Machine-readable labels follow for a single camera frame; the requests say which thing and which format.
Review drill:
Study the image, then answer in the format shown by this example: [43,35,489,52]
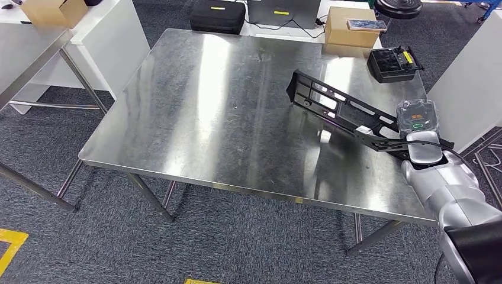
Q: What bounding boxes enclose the black round stool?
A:
[372,0,423,20]

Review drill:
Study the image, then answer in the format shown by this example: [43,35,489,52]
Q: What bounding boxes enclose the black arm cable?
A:
[407,140,476,169]

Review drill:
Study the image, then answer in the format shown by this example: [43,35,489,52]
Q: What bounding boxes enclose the open brown cardboard box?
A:
[20,0,89,29]

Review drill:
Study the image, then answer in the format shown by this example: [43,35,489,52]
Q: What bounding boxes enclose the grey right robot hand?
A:
[395,98,440,137]

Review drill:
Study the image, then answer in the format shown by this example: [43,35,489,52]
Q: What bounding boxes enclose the stainless steel workbench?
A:
[78,28,438,257]

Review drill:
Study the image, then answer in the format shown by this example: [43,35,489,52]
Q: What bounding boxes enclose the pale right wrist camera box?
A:
[354,124,456,162]

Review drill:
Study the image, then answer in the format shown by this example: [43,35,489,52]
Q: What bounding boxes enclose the black remote controller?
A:
[366,46,424,84]

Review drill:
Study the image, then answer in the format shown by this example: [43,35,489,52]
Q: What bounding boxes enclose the smartphone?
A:
[347,18,388,32]

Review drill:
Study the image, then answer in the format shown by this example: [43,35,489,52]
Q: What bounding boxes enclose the black plastic car part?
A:
[286,69,403,142]

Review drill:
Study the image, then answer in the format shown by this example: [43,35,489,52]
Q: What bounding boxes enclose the blue steel cart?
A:
[459,0,502,24]

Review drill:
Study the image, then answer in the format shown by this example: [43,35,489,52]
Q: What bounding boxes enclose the grey laptop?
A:
[247,0,321,30]

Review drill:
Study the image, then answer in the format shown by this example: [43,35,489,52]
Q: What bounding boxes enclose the black zip case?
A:
[190,0,247,36]

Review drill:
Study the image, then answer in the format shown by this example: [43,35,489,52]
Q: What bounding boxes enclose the black charger cable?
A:
[244,14,328,39]

